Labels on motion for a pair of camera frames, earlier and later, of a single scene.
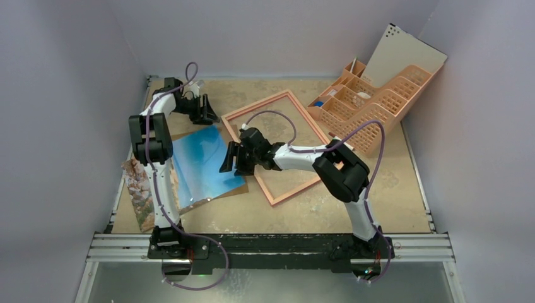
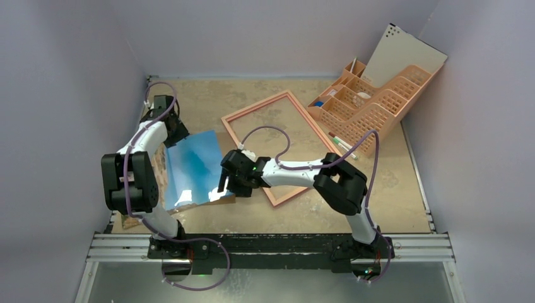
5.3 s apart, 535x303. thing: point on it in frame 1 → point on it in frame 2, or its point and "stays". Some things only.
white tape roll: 363,95 stays
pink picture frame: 302,186 stays
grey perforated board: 398,50 stays
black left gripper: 204,116 → 181,134
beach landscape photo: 195,165 stays
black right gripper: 239,156 → 230,175
